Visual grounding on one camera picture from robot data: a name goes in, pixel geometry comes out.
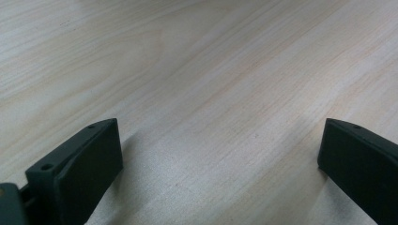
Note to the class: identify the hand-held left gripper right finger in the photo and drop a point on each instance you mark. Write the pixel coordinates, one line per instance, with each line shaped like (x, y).
(359, 165)

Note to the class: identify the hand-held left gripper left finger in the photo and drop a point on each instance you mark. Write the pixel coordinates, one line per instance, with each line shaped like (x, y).
(81, 175)

